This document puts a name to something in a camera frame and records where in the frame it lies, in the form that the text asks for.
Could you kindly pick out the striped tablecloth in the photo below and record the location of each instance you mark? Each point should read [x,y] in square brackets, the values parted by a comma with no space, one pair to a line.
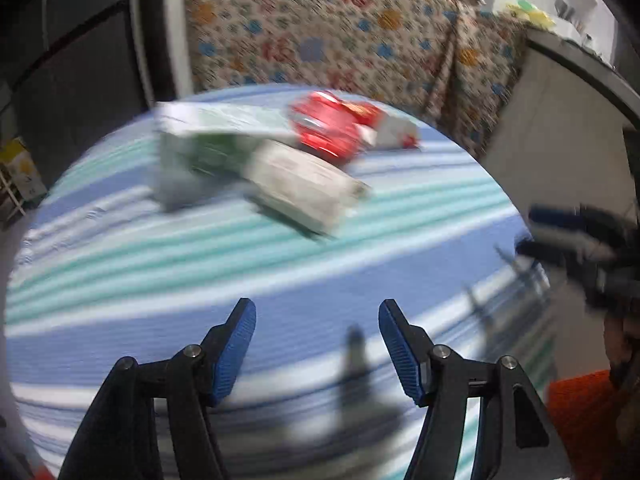
[150,270]

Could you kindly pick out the person's right hand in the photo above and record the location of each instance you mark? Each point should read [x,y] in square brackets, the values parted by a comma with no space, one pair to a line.
[624,355]

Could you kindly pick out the green white milk carton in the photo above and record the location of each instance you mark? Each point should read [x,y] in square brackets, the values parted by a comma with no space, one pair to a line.
[200,150]

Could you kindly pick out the yellow green kitchen appliance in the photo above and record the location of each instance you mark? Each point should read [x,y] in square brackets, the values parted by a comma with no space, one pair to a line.
[530,12]

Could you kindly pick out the printed blanket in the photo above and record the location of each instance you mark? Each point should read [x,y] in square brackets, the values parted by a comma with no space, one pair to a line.
[350,35]

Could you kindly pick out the white crushed carton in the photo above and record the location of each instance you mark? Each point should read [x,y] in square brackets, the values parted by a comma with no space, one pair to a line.
[305,185]

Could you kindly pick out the red white snack wrapper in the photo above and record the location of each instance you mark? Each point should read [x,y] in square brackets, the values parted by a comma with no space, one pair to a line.
[335,127]

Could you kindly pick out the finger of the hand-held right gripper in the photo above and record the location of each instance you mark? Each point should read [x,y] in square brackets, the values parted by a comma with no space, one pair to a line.
[555,217]
[542,251]

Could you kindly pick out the white base cabinet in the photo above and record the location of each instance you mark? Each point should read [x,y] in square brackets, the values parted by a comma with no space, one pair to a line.
[555,145]

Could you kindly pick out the yellow white cardboard box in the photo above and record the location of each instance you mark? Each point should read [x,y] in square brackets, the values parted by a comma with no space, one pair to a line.
[22,170]

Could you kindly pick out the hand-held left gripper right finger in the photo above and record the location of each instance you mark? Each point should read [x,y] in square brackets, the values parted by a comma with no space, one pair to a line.
[400,350]

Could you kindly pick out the grey refrigerator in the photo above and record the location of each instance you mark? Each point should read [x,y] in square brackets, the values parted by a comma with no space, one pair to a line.
[75,60]

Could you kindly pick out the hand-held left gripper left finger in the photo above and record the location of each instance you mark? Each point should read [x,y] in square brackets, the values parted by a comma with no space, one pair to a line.
[235,350]

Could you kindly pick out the grey kitchen countertop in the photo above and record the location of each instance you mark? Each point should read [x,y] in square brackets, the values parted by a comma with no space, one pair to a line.
[580,55]

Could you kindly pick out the orange fleece trouser leg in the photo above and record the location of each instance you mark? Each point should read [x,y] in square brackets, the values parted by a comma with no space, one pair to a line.
[582,425]

